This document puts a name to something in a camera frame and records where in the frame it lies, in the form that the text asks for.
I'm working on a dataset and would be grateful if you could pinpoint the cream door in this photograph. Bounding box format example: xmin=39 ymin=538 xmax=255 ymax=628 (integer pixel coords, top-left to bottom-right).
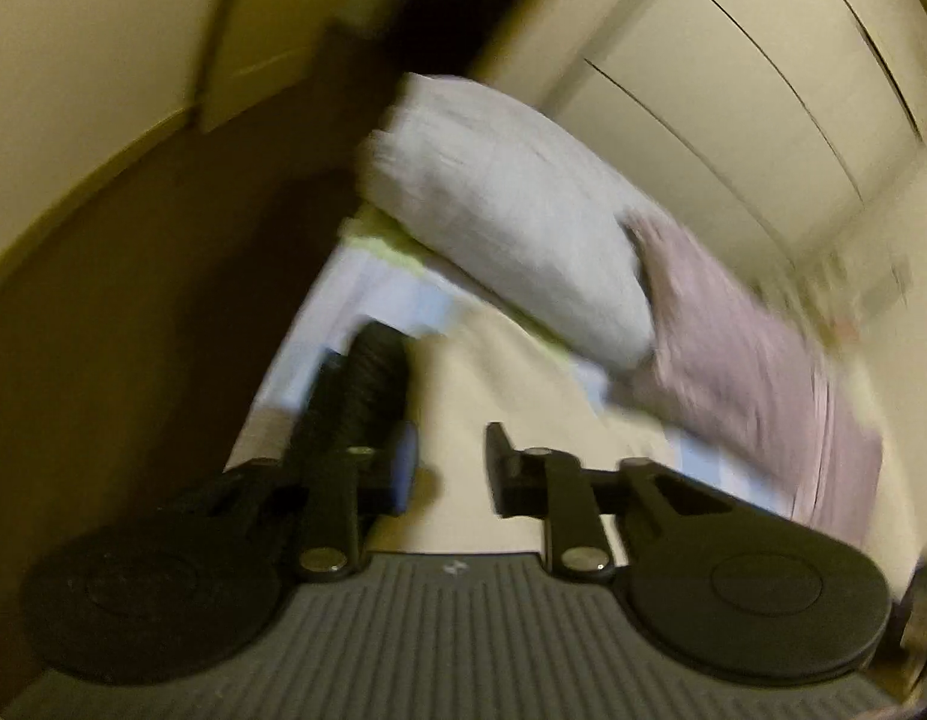
xmin=197 ymin=0 xmax=434 ymax=134

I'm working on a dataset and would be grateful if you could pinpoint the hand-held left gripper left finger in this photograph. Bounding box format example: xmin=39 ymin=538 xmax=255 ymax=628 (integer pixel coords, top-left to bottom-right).
xmin=208 ymin=420 xmax=421 ymax=582

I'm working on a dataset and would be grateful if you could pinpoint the white pillow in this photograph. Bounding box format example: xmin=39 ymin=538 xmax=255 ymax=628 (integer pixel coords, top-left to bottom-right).
xmin=354 ymin=73 xmax=659 ymax=372

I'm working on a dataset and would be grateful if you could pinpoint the cream panelled wardrobe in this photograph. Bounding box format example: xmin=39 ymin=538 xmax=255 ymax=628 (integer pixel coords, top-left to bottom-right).
xmin=470 ymin=0 xmax=927 ymax=331

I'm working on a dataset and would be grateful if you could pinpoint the small mauve pillow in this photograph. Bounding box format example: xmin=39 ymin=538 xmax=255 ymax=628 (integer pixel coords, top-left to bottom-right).
xmin=628 ymin=210 xmax=884 ymax=530

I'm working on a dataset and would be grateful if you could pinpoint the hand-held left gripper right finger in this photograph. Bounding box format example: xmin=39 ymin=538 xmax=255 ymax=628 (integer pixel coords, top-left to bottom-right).
xmin=484 ymin=422 xmax=742 ymax=578

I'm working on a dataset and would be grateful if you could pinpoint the beige shirt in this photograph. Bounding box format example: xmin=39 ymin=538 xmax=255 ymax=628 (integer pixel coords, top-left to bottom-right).
xmin=223 ymin=307 xmax=704 ymax=552

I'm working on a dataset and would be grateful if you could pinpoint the checked bed sheet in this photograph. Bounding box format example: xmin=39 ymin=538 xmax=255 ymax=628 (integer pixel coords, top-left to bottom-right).
xmin=242 ymin=206 xmax=802 ymax=522

